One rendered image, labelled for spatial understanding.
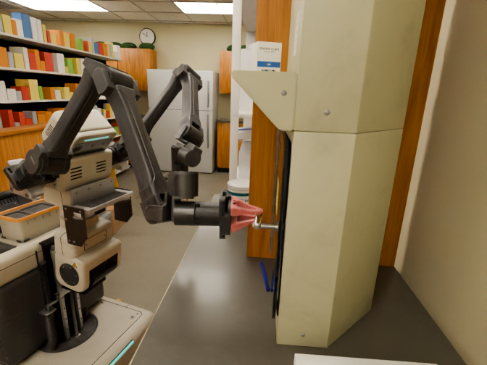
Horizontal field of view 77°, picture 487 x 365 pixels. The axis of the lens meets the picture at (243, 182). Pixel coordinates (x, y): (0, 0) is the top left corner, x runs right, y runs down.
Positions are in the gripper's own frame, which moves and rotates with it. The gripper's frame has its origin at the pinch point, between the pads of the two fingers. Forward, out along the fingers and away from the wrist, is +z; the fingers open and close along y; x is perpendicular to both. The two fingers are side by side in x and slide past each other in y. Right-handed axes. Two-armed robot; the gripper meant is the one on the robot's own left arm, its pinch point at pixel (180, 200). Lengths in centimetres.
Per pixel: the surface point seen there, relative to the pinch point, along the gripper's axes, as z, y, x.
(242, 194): 4.0, 20.6, 21.9
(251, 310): 15.0, 28.2, -35.8
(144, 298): 111, -52, 83
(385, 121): -34, 53, -38
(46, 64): -56, -215, 239
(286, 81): -41, 32, -46
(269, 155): -20.0, 30.4, -8.8
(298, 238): -11, 37, -46
